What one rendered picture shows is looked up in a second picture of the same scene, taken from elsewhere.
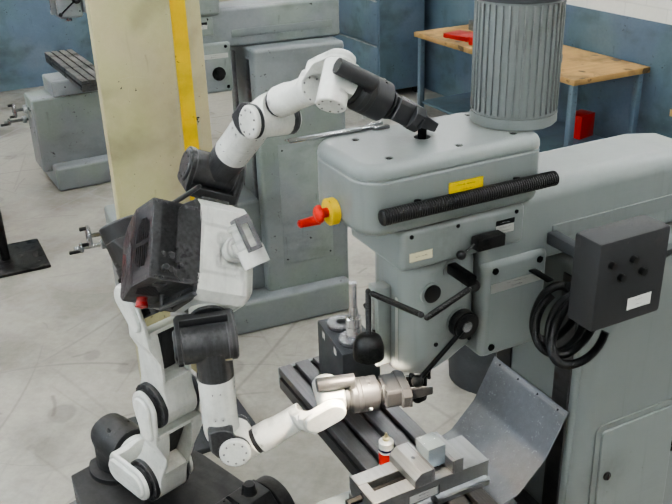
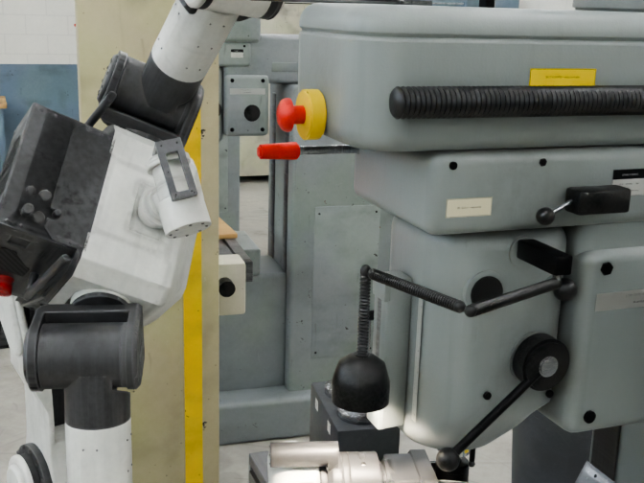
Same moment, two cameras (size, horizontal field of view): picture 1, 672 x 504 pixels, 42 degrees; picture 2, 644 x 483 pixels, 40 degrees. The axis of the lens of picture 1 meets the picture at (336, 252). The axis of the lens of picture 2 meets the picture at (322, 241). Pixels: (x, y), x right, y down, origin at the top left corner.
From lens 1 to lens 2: 91 cm
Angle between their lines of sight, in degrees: 12
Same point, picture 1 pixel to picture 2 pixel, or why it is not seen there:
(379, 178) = (397, 27)
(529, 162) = not seen: outside the picture
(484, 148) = (601, 17)
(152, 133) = not seen: hidden behind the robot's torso
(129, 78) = not seen: hidden behind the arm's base
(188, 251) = (77, 195)
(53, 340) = (18, 425)
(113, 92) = (95, 81)
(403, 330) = (428, 361)
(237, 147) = (181, 37)
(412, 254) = (452, 200)
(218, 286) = (121, 262)
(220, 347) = (103, 361)
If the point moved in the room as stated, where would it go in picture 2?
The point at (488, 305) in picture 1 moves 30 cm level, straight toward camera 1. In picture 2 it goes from (589, 333) to (583, 435)
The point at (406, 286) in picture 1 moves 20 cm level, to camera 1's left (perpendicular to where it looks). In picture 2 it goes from (439, 274) to (279, 264)
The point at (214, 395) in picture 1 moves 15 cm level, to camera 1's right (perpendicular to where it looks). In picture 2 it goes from (86, 449) to (195, 458)
